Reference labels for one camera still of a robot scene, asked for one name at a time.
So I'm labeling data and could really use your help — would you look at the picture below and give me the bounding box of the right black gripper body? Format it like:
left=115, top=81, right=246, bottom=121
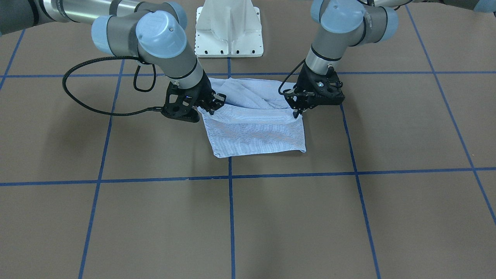
left=161, top=74, right=227, bottom=122

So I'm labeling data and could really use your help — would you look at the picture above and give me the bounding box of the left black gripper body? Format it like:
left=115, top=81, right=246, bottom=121
left=282, top=64, right=345, bottom=113

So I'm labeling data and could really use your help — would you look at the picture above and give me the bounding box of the light blue striped shirt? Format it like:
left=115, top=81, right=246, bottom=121
left=198, top=78, right=306, bottom=158

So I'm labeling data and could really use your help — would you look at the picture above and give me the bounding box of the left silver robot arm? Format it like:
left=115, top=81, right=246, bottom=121
left=279, top=0, right=408, bottom=118

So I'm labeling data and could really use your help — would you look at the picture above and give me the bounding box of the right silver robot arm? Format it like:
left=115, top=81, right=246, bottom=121
left=0, top=0, right=226, bottom=122

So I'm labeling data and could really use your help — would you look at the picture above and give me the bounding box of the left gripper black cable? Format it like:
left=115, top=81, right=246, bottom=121
left=278, top=58, right=307, bottom=96

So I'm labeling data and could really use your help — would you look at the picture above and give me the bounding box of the white camera mast pedestal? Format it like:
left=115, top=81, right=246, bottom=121
left=195, top=0, right=264, bottom=58

